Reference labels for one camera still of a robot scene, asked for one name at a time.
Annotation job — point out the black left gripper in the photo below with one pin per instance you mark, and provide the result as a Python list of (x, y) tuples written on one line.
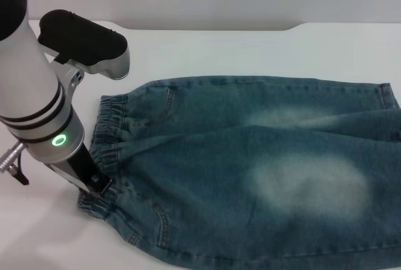
[(81, 169)]

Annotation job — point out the blue denim shorts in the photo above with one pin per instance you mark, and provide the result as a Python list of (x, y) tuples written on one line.
[(250, 169)]

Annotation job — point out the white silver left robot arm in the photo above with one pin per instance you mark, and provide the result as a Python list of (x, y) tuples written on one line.
[(34, 94)]

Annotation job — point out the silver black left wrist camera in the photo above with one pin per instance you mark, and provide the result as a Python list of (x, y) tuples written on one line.
[(87, 44)]

